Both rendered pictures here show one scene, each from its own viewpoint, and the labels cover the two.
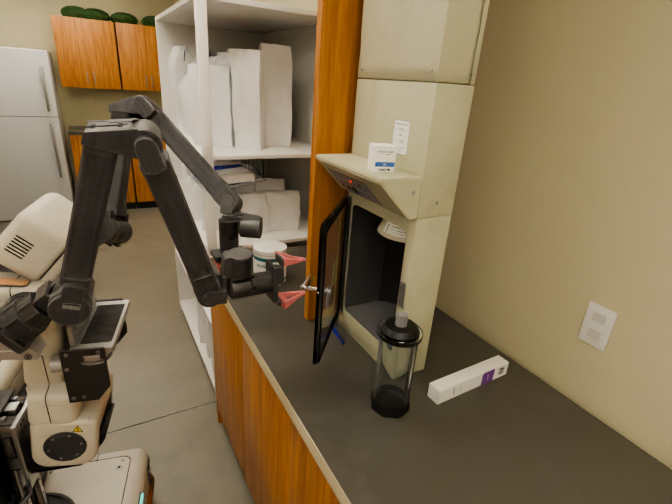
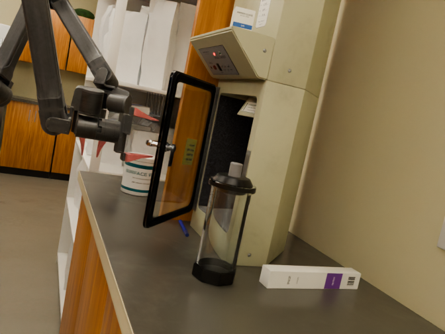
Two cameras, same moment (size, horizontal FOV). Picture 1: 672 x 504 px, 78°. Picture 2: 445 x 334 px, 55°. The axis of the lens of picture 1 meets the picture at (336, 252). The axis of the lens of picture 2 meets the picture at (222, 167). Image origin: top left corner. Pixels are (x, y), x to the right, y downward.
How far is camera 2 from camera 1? 0.47 m
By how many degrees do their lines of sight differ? 17
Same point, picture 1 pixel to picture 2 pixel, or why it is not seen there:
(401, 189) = (252, 42)
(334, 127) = (214, 23)
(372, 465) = (169, 304)
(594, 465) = not seen: outside the picture
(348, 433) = (156, 281)
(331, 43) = not seen: outside the picture
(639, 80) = not seen: outside the picture
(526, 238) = (391, 148)
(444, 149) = (299, 17)
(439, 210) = (292, 79)
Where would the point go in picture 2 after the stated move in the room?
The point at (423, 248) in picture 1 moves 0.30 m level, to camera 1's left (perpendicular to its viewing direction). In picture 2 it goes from (272, 115) to (156, 91)
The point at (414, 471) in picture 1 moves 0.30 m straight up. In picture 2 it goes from (214, 318) to (247, 160)
